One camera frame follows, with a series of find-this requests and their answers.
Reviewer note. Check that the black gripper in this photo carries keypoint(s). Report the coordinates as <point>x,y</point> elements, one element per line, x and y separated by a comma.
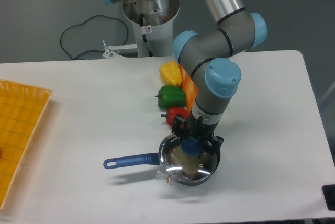
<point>198,130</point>

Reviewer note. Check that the glass pot lid blue knob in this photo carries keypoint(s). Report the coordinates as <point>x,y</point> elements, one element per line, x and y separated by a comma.
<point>189,146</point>

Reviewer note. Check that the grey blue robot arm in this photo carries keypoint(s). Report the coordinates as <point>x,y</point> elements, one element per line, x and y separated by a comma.
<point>206,59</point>

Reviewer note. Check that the bread slice in plastic wrap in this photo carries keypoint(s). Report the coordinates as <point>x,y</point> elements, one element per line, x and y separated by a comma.
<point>177,166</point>

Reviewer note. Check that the red bell pepper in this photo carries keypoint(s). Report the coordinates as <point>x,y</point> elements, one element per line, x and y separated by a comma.
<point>171,113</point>

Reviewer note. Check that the green bell pepper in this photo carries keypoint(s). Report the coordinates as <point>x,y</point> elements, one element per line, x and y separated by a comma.
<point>171,96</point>

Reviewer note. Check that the orange baguette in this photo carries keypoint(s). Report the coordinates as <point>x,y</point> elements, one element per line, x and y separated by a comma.
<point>190,89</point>

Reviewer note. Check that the yellow bell pepper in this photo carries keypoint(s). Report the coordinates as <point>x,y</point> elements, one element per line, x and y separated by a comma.
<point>170,74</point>

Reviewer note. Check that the black object at table edge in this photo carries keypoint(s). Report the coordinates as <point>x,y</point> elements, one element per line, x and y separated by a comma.
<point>329,192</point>

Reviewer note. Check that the yellow plastic basket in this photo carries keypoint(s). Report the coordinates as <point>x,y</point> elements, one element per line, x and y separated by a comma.
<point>22,107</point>

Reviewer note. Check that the black pot blue handle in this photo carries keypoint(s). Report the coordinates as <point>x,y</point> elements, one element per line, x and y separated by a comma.
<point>140,159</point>

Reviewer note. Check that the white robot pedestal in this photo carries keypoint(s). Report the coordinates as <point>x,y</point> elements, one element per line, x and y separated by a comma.
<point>152,22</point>

